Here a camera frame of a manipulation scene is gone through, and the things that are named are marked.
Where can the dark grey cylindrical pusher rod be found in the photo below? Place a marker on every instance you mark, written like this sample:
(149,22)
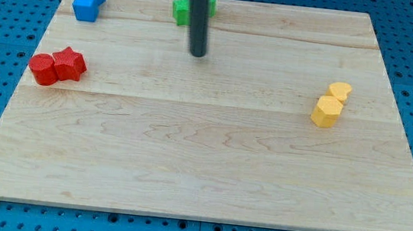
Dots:
(199,20)

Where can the wooden board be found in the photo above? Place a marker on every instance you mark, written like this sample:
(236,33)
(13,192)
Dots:
(225,138)

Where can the green block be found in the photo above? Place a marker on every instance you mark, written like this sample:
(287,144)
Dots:
(181,11)

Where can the red star block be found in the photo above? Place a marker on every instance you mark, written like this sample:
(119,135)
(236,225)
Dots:
(69,64)

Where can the yellow heart block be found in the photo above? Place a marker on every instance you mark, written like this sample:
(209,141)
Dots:
(340,91)

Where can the yellow hexagon block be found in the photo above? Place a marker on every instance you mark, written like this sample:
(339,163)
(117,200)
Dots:
(326,112)

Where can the red cylinder block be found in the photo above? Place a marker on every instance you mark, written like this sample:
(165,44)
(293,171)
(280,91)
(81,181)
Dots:
(43,69)

